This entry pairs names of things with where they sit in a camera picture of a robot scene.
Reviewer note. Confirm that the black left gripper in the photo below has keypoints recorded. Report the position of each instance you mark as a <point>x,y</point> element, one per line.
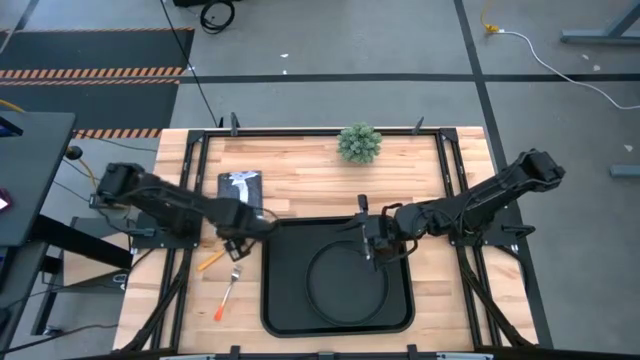
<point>245,222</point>

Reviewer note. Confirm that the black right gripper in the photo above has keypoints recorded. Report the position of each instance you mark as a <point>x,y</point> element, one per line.
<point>382,232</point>

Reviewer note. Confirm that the black round plate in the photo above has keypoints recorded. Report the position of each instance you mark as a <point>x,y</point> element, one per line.
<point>347,285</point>

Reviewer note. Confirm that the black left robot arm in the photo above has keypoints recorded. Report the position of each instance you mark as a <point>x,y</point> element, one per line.
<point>165,200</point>

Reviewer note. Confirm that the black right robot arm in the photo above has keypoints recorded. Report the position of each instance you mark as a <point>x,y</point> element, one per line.
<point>500,192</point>

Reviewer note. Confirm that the black rectangular tray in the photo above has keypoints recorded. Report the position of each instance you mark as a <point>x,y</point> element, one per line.
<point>285,300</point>

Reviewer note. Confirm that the small green artificial plant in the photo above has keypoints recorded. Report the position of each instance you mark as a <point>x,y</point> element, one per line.
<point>359,142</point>

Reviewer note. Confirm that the black desk leg beam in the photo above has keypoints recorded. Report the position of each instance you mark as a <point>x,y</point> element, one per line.
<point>75,242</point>

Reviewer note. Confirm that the black round knob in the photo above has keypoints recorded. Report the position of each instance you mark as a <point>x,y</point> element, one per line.
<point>74,152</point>

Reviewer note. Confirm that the black hazard-striped floor mat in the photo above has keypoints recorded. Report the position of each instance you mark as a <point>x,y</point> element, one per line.
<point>100,50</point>
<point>90,105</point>

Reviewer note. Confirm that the black desk top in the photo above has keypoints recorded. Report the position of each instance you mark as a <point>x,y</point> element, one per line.
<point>35,170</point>

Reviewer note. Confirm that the dark grey side desk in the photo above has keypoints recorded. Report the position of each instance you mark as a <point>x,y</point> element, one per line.
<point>20,280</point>

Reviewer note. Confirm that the red-edged white device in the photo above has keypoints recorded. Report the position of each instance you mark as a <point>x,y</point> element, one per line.
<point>4,202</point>

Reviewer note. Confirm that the dark blue-screen device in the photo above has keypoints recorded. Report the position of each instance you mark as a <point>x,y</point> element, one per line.
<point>7,127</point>

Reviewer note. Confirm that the grey floor block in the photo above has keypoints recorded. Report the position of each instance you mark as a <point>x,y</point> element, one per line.
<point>625,171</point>

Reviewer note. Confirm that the grey table foot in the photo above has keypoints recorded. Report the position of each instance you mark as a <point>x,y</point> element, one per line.
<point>590,36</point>

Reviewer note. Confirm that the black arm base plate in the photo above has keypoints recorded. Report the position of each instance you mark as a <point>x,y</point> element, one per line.
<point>145,243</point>
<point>452,239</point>

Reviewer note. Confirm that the black aluminium extrusion frame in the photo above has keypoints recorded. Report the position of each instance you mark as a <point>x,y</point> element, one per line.
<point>320,132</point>

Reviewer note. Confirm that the silver bracket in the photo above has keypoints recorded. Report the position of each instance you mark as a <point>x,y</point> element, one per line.
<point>187,357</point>
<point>465,356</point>

